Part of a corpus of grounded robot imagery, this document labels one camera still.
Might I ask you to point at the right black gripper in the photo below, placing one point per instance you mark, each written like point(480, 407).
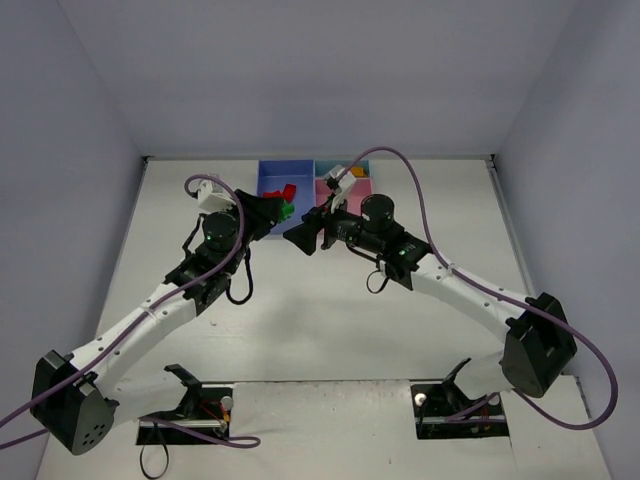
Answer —
point(324, 230)

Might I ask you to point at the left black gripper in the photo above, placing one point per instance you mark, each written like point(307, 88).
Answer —
point(255, 213)

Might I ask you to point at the red round printed lego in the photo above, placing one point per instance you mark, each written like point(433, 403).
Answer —
point(272, 194)

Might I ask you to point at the yellow red green lego stack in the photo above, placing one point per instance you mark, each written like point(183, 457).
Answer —
point(286, 211)

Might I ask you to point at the red lego brick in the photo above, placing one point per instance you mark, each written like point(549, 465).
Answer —
point(288, 192)

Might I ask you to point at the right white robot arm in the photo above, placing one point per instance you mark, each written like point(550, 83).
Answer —
point(535, 346)

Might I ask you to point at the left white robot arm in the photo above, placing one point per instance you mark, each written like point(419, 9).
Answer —
point(79, 397)

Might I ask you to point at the large blue container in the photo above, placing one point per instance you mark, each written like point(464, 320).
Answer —
point(303, 199)

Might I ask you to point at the teal container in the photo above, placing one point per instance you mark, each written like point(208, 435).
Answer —
point(323, 167)

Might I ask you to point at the pink container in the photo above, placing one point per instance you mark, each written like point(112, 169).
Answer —
point(358, 193)

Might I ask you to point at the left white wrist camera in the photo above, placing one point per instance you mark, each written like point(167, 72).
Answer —
point(212, 198)

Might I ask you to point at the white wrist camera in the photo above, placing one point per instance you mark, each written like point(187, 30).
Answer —
point(212, 198)
point(340, 182)

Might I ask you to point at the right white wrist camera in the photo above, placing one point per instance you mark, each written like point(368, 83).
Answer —
point(340, 182)

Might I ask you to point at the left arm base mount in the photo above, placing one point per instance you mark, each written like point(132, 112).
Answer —
point(210, 417)

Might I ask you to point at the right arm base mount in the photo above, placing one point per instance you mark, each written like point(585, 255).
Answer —
point(442, 413)

